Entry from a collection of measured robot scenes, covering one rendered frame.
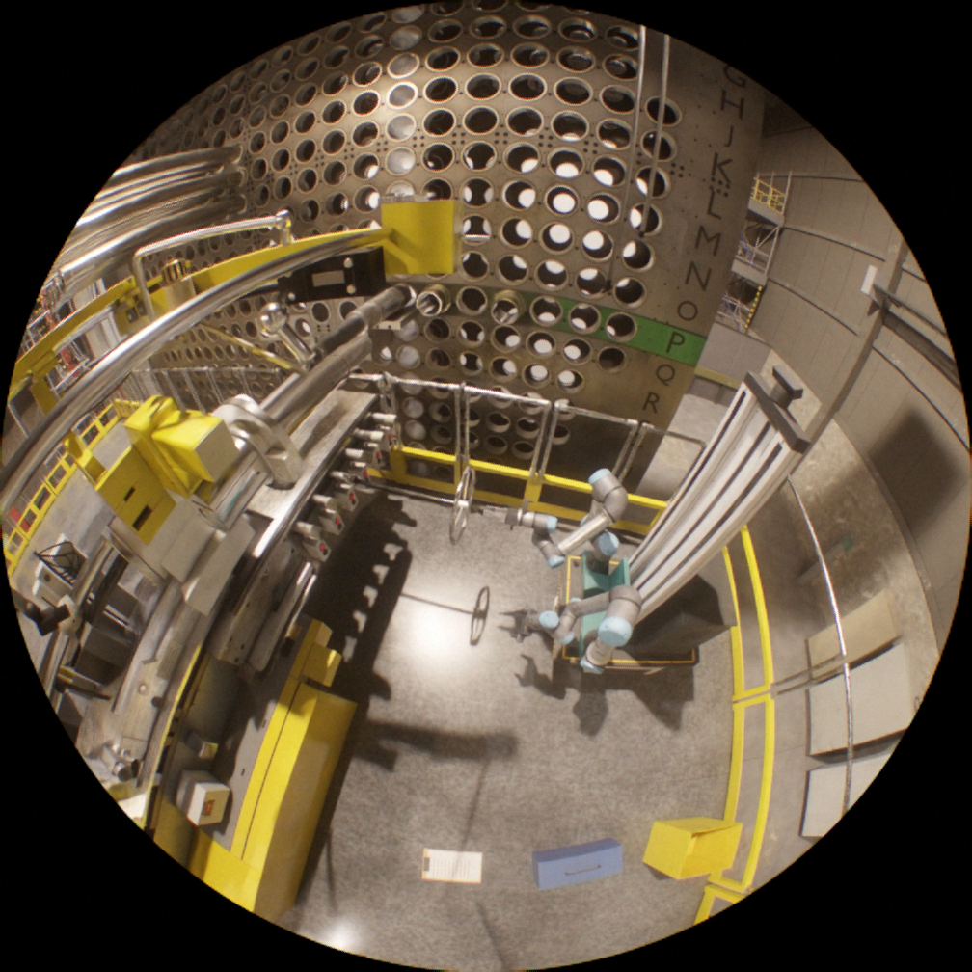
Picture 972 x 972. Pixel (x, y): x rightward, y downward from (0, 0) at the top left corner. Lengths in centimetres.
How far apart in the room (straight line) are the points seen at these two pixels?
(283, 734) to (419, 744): 80
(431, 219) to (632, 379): 242
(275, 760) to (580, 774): 160
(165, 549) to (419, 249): 116
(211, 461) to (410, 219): 58
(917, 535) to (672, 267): 591
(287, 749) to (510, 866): 138
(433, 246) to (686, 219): 217
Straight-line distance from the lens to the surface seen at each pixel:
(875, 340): 845
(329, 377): 139
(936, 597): 679
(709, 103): 284
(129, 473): 107
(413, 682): 212
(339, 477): 175
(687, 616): 160
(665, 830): 237
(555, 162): 311
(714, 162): 271
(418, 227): 59
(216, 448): 75
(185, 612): 151
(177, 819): 203
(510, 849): 225
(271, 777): 177
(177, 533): 131
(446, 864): 227
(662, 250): 255
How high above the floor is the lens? 208
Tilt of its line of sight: 48 degrees down
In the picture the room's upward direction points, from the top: 4 degrees clockwise
